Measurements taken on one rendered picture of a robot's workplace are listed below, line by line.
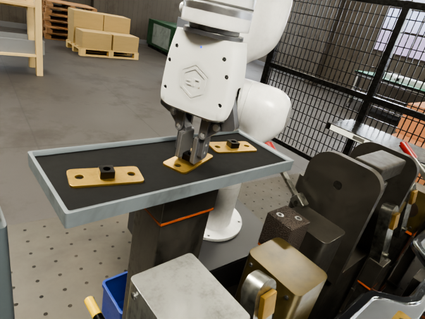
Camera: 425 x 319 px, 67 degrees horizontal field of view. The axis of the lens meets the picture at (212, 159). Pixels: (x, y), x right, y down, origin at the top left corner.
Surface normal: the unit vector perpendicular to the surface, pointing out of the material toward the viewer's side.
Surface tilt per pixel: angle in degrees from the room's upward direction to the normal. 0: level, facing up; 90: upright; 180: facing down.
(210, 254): 4
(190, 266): 0
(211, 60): 88
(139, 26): 90
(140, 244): 90
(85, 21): 90
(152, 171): 0
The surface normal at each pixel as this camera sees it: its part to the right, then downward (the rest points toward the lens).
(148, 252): -0.75, 0.14
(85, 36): 0.63, 0.44
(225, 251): 0.20, -0.86
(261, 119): -0.31, 0.39
